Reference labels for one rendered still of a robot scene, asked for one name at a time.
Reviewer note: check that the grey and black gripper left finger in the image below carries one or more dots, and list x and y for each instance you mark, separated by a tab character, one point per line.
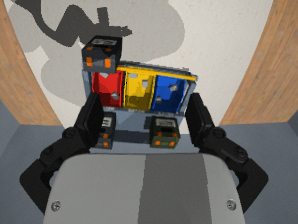
35	179

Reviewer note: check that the yellow bin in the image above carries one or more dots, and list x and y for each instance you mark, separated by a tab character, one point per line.
137	97

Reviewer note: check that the yellow bar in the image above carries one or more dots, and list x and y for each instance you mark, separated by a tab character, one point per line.
155	72

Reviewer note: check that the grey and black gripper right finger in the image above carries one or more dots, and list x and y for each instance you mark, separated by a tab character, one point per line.
212	140

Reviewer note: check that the dark grey shelf rack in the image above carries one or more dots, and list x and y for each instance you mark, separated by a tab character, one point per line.
132	125

